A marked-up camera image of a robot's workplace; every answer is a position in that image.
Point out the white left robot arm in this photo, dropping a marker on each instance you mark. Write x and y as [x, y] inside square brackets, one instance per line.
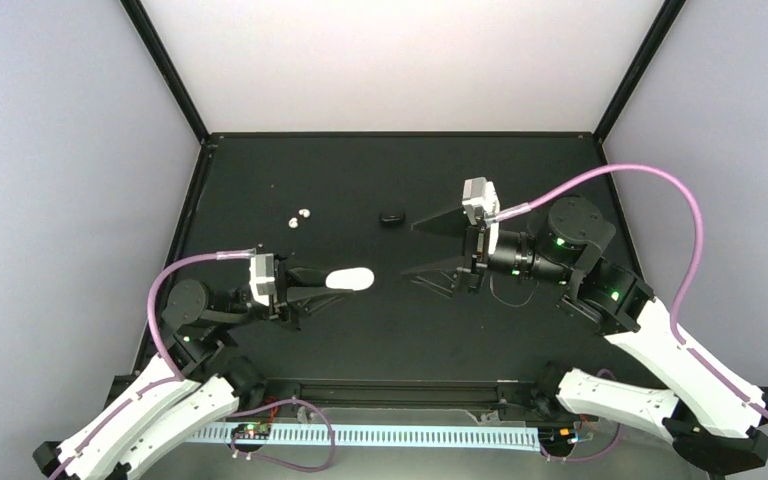
[197, 375]

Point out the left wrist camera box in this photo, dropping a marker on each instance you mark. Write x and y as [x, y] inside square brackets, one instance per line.
[262, 278]

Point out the black frame post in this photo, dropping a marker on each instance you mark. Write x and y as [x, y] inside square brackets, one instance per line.
[657, 32]
[151, 39]

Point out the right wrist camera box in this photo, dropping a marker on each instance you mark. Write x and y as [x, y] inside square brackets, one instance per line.
[480, 201]

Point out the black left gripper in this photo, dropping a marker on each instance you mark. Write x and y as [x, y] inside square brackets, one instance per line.
[297, 276]

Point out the black earbud charging case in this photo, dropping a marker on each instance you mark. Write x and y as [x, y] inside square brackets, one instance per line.
[392, 218]

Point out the black frame post right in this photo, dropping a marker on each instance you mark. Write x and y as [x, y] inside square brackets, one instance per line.
[657, 32]

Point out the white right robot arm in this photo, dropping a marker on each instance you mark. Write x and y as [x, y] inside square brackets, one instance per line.
[707, 414]

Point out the black frame post left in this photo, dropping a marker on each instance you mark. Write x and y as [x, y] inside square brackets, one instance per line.
[151, 39]

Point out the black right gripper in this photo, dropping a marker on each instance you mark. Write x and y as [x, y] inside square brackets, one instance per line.
[473, 251]

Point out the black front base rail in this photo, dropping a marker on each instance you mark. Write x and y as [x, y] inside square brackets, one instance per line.
[400, 394]

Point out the light blue cable duct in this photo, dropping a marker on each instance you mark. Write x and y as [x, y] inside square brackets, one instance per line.
[518, 438]

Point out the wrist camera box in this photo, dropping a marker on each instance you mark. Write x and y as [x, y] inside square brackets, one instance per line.
[262, 278]
[480, 201]

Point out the white earbud charging case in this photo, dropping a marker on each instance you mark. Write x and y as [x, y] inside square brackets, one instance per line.
[354, 279]

